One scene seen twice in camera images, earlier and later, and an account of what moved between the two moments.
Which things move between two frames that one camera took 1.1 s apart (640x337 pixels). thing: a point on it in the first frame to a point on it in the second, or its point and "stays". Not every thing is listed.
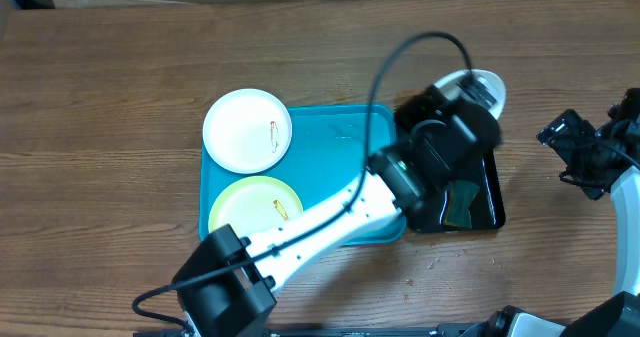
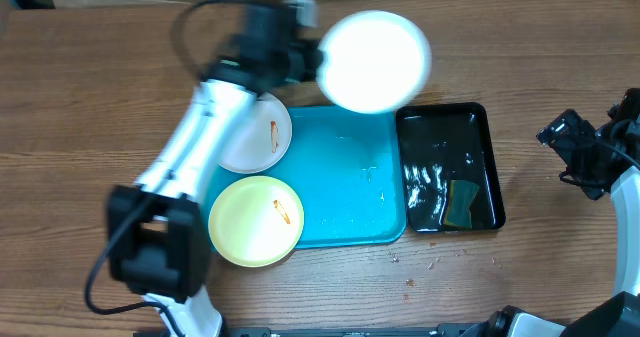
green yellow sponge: (459, 195) stays
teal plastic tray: (327, 147) stays
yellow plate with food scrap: (253, 205) stays
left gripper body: (417, 118) to (298, 65)
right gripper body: (579, 166) stays
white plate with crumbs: (494, 86) to (375, 61)
